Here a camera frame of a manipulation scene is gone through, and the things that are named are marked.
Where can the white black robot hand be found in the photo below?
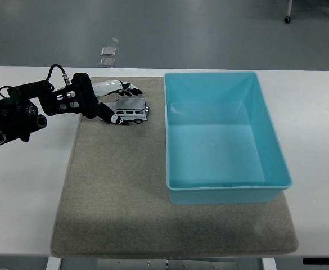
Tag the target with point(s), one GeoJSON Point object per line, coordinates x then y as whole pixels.
{"type": "Point", "coordinates": [105, 87]}

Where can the white toy car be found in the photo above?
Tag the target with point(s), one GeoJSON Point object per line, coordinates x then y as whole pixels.
{"type": "Point", "coordinates": [134, 108]}

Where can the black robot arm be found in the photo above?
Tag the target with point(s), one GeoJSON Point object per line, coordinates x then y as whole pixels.
{"type": "Point", "coordinates": [15, 112]}

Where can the blue plastic box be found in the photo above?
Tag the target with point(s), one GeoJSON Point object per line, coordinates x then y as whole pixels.
{"type": "Point", "coordinates": [217, 152]}

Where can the silver floor outlet plate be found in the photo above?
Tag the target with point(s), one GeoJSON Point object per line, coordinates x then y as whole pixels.
{"type": "Point", "coordinates": [107, 62]}
{"type": "Point", "coordinates": [108, 51]}

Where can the brown fabric mat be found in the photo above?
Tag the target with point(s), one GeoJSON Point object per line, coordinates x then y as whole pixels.
{"type": "Point", "coordinates": [119, 180]}

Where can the white table leg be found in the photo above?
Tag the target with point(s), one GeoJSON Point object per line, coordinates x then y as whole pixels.
{"type": "Point", "coordinates": [268, 264]}
{"type": "Point", "coordinates": [53, 263]}

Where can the grey metal plate with screws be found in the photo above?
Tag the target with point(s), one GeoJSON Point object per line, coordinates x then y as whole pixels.
{"type": "Point", "coordinates": [167, 265]}

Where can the white cart leg with caster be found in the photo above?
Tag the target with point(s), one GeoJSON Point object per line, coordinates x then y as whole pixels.
{"type": "Point", "coordinates": [289, 9]}

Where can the black table control panel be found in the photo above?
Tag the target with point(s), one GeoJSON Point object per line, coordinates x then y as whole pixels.
{"type": "Point", "coordinates": [323, 261]}

